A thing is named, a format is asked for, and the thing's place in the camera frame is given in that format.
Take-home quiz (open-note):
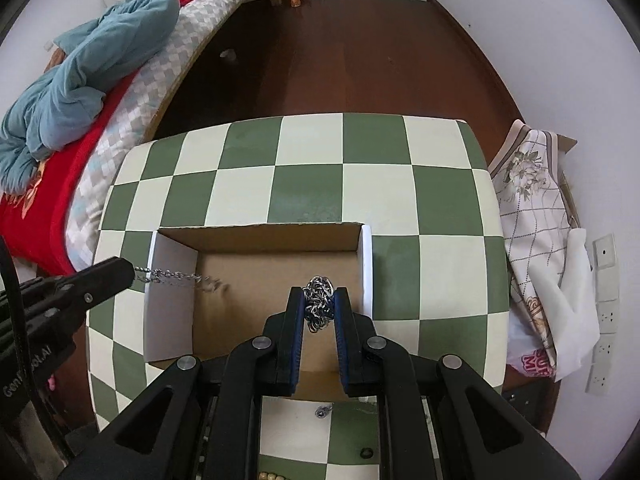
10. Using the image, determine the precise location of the bed with red quilt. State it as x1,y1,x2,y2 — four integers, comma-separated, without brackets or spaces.
0,0,266,277

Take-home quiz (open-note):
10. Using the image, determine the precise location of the silver chain bracelet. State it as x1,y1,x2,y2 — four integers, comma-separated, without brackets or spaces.
302,275,337,334

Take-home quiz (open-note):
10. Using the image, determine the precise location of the brown cardboard carton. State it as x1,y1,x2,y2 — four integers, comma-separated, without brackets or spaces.
552,131,579,155

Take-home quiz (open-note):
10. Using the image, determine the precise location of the floral patterned cloth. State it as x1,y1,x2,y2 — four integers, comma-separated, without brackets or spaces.
487,120,585,377

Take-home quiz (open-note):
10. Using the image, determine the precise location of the pink printed packet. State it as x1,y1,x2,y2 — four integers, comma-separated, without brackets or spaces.
520,349,557,377

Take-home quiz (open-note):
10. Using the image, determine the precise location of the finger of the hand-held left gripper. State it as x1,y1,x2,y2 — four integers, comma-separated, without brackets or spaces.
62,257,136,311

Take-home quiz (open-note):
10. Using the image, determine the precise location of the cardboard box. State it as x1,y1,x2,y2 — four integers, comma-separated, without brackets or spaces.
144,221,375,401

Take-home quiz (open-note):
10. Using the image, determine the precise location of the green white checkered table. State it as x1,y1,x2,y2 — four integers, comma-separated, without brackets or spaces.
86,112,506,480

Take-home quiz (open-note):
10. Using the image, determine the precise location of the teal quilt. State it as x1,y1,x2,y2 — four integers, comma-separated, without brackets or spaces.
0,0,271,196

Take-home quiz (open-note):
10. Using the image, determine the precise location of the long silver chain necklace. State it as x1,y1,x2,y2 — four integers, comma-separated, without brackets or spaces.
133,263,232,296

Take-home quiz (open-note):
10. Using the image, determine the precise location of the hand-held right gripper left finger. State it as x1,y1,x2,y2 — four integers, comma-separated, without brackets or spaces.
57,286,307,480

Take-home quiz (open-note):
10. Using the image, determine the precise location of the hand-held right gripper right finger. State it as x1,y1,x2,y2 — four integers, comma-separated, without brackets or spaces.
334,286,571,480

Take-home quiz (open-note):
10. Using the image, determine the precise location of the white cloth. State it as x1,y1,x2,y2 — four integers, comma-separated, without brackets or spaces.
505,227,601,384

